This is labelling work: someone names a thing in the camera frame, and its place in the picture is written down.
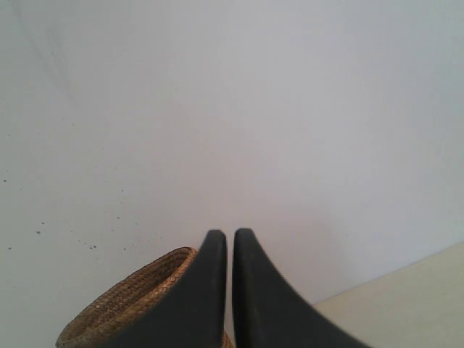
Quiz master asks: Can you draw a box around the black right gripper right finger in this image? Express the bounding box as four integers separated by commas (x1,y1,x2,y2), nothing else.
232,228,367,347

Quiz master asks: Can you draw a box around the brown woven wicker basket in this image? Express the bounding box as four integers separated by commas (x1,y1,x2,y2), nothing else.
55,247,233,347

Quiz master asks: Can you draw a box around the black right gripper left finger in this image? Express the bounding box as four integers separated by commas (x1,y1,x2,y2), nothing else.
104,230,227,347

